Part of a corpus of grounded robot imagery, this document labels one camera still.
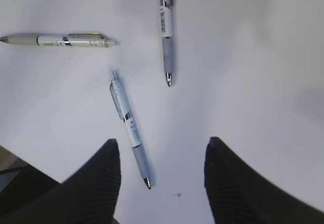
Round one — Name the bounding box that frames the grey grip pen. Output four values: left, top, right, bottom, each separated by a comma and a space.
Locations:
159, 0, 174, 87

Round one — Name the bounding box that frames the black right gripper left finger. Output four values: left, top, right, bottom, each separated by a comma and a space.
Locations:
1, 139, 121, 223

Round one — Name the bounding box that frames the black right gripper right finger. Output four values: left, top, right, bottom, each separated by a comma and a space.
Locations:
204, 137, 323, 223

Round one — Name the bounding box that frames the blue clear grey-grip pen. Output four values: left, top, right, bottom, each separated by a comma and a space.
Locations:
109, 70, 152, 190

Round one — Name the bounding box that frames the beige grip pen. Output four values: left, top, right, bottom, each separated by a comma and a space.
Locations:
1, 33, 117, 48

